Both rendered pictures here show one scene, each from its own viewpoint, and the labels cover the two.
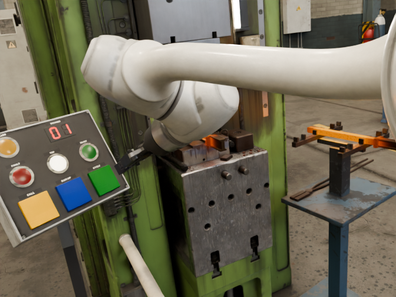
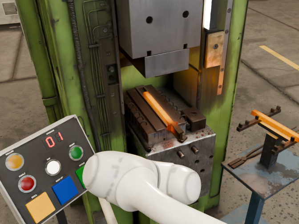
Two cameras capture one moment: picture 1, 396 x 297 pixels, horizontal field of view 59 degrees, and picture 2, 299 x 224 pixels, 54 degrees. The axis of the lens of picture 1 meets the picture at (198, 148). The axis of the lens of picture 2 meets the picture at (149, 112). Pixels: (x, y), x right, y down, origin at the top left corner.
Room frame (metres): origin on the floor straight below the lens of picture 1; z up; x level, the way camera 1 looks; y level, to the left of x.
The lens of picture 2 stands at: (0.15, 0.02, 1.83)
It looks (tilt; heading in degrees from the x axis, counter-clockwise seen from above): 34 degrees down; 2
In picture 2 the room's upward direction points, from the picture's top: 2 degrees counter-clockwise
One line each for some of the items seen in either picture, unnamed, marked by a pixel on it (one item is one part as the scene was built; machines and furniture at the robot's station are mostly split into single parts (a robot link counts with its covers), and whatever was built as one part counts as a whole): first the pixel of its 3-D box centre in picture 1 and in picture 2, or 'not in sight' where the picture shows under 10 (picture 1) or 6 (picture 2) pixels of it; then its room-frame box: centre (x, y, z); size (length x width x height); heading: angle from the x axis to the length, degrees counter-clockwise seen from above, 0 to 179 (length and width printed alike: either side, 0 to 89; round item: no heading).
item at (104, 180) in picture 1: (103, 180); (86, 174); (0.95, 0.29, 1.01); 0.07 x 0.05 x 0.07; 139
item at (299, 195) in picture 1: (335, 177); (267, 145); (1.48, -0.63, 0.68); 0.60 x 0.04 x 0.01; 124
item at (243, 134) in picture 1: (237, 139); (193, 118); (1.39, -0.17, 0.95); 0.12 x 0.08 x 0.06; 24
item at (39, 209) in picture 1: (38, 210); (40, 207); (0.80, 0.42, 1.01); 0.07 x 0.05 x 0.07; 139
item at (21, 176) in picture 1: (22, 176); (27, 183); (0.83, 0.45, 1.09); 0.05 x 0.03 x 0.04; 114
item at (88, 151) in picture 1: (89, 152); (76, 153); (0.98, 0.32, 1.09); 0.05 x 0.03 x 0.04; 114
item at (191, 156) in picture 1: (184, 139); (149, 110); (1.46, 0.05, 0.96); 0.42 x 0.20 x 0.09; 24
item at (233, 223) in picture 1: (201, 190); (159, 145); (1.49, 0.01, 0.69); 0.56 x 0.38 x 0.45; 24
